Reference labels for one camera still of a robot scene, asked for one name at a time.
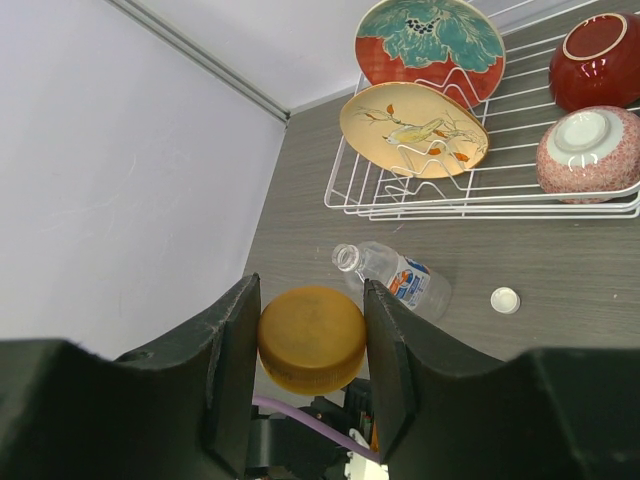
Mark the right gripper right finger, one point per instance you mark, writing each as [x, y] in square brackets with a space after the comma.
[444, 410]

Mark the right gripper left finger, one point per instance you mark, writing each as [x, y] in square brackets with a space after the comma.
[178, 407]

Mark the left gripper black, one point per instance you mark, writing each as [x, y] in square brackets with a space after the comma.
[313, 443]

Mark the orange bottle cap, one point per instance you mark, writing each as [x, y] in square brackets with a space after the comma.
[312, 340]

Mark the white bottle cap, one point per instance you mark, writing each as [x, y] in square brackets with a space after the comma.
[505, 300]

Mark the clear plastic water bottle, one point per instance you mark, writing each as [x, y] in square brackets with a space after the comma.
[422, 290]

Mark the beige bird plate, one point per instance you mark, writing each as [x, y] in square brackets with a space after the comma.
[413, 130]

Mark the pink patterned bowl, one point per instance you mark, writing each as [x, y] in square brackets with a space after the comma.
[595, 149]

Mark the red teal floral plate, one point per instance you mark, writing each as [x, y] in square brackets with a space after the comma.
[450, 46]

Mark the red bowl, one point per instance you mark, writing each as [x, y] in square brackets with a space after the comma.
[597, 63]

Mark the white wire dish rack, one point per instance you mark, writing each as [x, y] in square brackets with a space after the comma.
[504, 185]

